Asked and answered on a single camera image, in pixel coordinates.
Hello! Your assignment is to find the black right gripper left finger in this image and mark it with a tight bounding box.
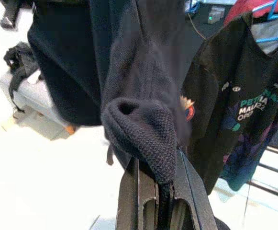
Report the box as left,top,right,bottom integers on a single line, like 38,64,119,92
114,157,160,230

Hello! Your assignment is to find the grey device with green light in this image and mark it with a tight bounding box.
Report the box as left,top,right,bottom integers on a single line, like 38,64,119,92
207,7,225,24

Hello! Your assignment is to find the blue plastic hanger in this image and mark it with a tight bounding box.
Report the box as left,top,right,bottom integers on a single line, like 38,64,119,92
255,0,278,45

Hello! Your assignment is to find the person dark leg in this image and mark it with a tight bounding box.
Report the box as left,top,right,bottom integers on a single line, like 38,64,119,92
0,0,20,31

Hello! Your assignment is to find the black printed sports jersey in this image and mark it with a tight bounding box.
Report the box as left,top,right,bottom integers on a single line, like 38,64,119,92
180,11,278,196

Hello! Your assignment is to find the dark knit garment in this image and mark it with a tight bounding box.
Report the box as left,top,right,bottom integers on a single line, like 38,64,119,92
27,0,195,230

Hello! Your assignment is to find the black strap bag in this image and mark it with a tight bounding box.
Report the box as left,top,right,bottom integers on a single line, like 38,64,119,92
3,42,44,113

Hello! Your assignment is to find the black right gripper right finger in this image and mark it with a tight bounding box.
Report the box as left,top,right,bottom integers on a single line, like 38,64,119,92
174,146,220,230

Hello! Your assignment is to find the red garment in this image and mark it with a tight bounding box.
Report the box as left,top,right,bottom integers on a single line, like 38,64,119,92
223,0,278,26

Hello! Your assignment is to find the yellow cable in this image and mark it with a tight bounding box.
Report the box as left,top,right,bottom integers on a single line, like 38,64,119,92
188,13,206,40

